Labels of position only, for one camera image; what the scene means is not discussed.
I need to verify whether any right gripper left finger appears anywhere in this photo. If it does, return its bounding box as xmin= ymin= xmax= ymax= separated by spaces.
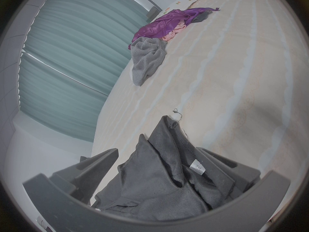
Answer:
xmin=49 ymin=148 xmax=119 ymax=204

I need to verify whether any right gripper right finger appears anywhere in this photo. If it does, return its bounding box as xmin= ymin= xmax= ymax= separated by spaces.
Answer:
xmin=195 ymin=147 xmax=261 ymax=200

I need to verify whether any dark grey garment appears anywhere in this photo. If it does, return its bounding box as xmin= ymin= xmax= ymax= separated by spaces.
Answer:
xmin=192 ymin=10 xmax=213 ymax=23

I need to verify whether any pink garment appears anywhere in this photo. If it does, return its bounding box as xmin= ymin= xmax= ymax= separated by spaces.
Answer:
xmin=162 ymin=24 xmax=187 ymax=42

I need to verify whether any blue-green curtain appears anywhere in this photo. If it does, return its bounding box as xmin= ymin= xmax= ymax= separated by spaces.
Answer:
xmin=24 ymin=0 xmax=152 ymax=94
xmin=18 ymin=53 xmax=109 ymax=143

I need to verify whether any bed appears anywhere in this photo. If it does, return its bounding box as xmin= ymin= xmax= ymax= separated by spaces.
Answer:
xmin=91 ymin=0 xmax=305 ymax=227

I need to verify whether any purple garment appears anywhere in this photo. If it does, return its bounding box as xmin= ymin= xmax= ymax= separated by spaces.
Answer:
xmin=128 ymin=7 xmax=220 ymax=50

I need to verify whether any white printed pillow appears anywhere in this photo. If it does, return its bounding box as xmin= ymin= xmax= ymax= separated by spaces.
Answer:
xmin=164 ymin=0 xmax=201 ymax=10

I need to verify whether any grey bedside table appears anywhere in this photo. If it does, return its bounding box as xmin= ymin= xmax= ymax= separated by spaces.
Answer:
xmin=147 ymin=6 xmax=160 ymax=18

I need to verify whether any black T-shirt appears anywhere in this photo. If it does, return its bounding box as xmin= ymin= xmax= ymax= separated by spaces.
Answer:
xmin=93 ymin=108 xmax=236 ymax=221

